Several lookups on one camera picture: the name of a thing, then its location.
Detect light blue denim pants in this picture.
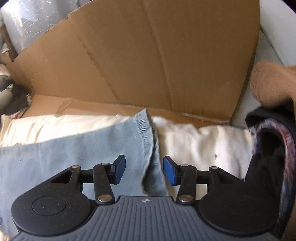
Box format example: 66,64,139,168
1,110,169,237

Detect cream cartoon bear bedsheet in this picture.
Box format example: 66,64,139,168
1,115,254,179

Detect folded brown garment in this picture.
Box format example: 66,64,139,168
250,61,295,108

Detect grey neck pillow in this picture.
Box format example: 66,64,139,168
0,75,14,111

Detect black garment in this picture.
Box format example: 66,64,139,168
4,88,28,115

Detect brown cardboard sheet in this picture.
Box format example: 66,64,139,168
8,1,260,120

